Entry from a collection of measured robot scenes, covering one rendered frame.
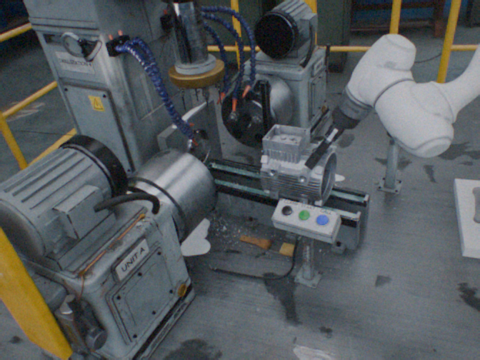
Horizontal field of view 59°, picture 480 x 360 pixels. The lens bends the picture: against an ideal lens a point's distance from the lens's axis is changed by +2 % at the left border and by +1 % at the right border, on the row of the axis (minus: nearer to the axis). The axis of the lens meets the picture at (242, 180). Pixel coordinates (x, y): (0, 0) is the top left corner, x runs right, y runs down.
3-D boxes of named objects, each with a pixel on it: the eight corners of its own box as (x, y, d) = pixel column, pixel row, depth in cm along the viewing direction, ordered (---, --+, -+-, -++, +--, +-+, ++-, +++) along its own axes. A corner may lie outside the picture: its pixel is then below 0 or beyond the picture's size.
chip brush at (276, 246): (237, 243, 143) (237, 241, 142) (243, 233, 146) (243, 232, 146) (295, 258, 135) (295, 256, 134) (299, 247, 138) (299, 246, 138)
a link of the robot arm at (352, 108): (342, 90, 102) (330, 108, 106) (373, 111, 101) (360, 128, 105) (353, 76, 108) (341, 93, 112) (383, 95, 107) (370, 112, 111)
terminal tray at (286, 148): (263, 158, 134) (261, 139, 130) (276, 142, 141) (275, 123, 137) (298, 166, 129) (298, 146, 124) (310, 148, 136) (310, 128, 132)
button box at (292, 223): (274, 227, 117) (270, 218, 113) (283, 206, 120) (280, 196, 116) (333, 244, 110) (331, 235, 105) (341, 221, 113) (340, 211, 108)
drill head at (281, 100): (213, 153, 170) (203, 96, 155) (259, 108, 198) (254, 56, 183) (268, 164, 159) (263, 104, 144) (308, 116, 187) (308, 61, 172)
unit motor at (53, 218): (21, 337, 104) (-73, 205, 79) (116, 247, 126) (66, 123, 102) (98, 381, 93) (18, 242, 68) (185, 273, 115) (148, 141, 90)
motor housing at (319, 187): (261, 203, 140) (256, 156, 129) (283, 172, 153) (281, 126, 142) (318, 217, 131) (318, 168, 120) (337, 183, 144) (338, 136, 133)
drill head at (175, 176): (96, 266, 125) (66, 201, 110) (170, 195, 150) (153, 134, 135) (162, 294, 114) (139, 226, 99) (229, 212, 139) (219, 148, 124)
